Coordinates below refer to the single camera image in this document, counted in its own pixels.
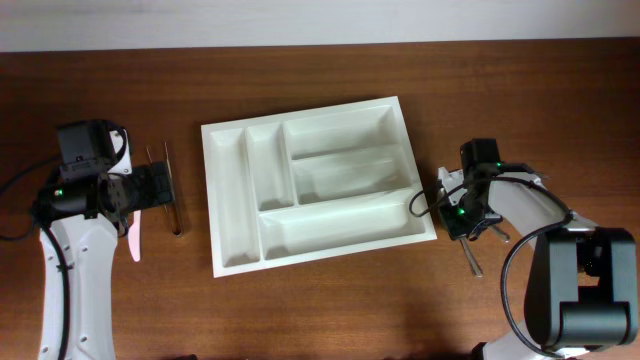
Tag steel tablespoon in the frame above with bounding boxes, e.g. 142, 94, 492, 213
460, 238, 483, 278

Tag steel fork tines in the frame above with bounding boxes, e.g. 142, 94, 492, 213
490, 225, 510, 243

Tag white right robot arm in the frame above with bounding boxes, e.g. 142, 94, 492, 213
437, 162, 639, 359

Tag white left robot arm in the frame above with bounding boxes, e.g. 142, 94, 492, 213
32, 161, 175, 359

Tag white plastic knife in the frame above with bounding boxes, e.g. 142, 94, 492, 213
127, 210, 142, 262

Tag steel kitchen tongs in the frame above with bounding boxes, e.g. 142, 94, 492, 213
163, 142, 184, 238

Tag white plastic cutlery tray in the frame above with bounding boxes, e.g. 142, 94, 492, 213
201, 97, 436, 278

